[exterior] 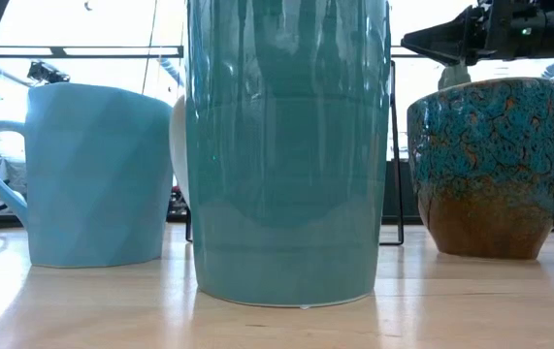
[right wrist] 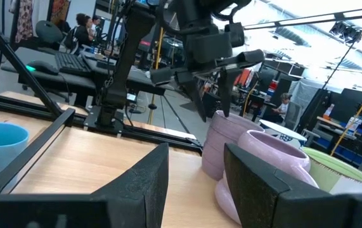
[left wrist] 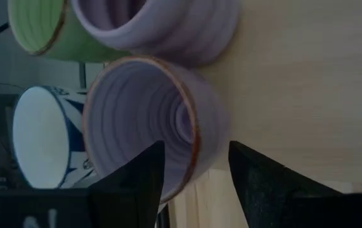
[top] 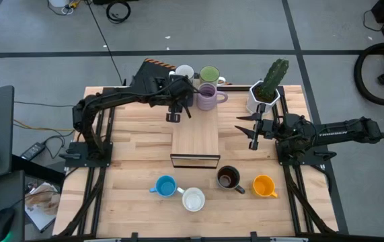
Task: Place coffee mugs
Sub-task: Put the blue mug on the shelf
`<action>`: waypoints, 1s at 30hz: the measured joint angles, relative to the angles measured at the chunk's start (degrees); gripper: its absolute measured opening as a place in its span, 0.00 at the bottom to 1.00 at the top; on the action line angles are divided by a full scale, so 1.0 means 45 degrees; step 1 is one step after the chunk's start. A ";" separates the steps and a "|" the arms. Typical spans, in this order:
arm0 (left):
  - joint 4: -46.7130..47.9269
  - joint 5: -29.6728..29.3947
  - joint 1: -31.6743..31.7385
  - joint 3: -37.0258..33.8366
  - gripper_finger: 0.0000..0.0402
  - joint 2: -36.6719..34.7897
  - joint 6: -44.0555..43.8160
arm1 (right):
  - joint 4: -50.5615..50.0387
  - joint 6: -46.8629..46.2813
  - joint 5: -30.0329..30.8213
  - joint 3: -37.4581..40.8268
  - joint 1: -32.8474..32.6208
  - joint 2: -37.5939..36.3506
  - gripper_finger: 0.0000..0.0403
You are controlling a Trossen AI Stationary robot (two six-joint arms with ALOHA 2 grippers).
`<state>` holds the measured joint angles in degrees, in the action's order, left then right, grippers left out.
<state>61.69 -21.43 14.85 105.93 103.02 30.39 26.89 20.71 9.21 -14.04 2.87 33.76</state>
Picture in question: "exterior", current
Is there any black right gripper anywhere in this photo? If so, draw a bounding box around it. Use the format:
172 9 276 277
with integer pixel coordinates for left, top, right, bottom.
401 0 549 68

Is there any dark grey mug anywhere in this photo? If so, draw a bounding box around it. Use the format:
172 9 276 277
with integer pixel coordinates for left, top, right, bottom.
406 77 554 261

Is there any white ceramic mug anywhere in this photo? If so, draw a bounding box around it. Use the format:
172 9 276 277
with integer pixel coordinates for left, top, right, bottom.
168 94 191 207

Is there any light blue faceted mug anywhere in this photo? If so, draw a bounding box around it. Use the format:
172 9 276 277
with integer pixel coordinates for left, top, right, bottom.
0 81 175 269

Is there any black panel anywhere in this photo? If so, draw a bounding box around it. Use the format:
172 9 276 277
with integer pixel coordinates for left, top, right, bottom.
381 159 423 225

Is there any black metal crossbar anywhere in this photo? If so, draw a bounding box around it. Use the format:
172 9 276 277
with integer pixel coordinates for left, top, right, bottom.
0 46 427 59

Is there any black mounted device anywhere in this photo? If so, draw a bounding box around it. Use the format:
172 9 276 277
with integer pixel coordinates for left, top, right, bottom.
26 60 72 84

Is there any thin hanging cable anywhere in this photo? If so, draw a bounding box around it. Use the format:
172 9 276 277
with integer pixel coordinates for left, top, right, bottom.
141 0 157 96

